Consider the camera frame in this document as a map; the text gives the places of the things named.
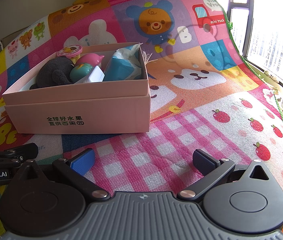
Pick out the black plush cat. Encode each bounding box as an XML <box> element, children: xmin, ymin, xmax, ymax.
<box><xmin>30</xmin><ymin>56</ymin><xmax>74</xmax><ymax>90</ymax></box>

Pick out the white battery charger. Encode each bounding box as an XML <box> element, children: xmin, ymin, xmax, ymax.
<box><xmin>76</xmin><ymin>66</ymin><xmax>105</xmax><ymax>83</ymax></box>

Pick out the pink teal toy figure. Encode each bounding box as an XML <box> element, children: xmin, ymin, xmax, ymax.
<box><xmin>70</xmin><ymin>53</ymin><xmax>105</xmax><ymax>83</ymax></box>

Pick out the yellow pudding cup toy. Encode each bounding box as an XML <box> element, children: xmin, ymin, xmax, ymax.
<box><xmin>56</xmin><ymin>45</ymin><xmax>83</xmax><ymax>64</ymax></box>

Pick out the blue white plastic bag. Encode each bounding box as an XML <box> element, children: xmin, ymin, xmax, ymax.
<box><xmin>103</xmin><ymin>43</ymin><xmax>141</xmax><ymax>81</ymax></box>

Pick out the colourful cartoon play mat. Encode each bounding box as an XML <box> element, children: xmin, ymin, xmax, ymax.
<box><xmin>0</xmin><ymin>0</ymin><xmax>283</xmax><ymax>193</ymax></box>

